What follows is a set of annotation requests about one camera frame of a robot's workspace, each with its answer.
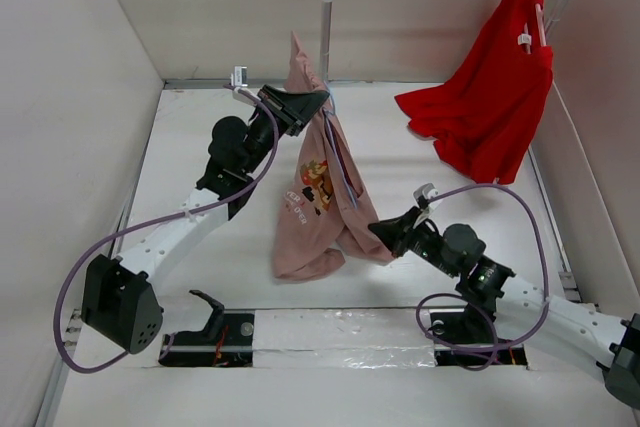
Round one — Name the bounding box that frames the pink printed t shirt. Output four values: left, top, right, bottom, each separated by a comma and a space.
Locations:
272, 29, 401, 283

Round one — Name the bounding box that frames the pink plastic hanger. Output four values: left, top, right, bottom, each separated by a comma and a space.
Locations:
518, 4, 547, 54

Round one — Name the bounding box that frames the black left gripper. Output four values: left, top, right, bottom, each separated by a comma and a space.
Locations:
240, 85, 326, 175

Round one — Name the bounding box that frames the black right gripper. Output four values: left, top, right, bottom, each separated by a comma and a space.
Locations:
367, 206, 458, 278

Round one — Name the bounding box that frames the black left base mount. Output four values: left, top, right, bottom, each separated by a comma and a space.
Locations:
158, 289, 255, 368

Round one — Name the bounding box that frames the lavender wire hanger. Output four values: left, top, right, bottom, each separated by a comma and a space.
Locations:
323, 81, 357, 208

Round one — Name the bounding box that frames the red t shirt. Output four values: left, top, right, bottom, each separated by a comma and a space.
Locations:
395, 0, 553, 185

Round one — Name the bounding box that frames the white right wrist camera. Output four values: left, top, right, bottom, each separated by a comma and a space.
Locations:
413, 183, 441, 221

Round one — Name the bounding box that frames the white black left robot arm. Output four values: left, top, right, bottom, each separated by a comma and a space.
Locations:
81, 85, 329, 355

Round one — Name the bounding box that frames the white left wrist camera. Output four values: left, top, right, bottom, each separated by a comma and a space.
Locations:
230, 66, 257, 104

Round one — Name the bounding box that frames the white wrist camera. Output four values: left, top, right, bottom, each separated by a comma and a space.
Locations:
413, 183, 441, 221
230, 66, 257, 104

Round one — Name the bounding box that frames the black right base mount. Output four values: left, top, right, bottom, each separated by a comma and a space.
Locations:
424, 296, 529, 367

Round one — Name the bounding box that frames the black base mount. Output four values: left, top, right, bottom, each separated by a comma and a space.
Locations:
424, 296, 529, 367
158, 289, 255, 368

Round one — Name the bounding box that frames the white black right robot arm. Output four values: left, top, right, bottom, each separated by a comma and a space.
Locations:
369, 207, 639, 408

